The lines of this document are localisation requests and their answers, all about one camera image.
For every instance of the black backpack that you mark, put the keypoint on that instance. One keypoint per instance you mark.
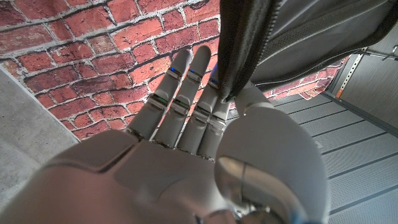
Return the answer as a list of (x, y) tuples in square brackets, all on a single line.
[(295, 37)]

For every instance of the perforated metal rail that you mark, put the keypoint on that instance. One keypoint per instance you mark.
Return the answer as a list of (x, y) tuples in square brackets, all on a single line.
[(349, 74)]

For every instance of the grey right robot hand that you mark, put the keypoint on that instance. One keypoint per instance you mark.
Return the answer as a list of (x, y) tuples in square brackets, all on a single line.
[(161, 174)]

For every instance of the red brick print backdrop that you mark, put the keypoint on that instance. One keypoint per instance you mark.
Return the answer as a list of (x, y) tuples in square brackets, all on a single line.
[(93, 46)]

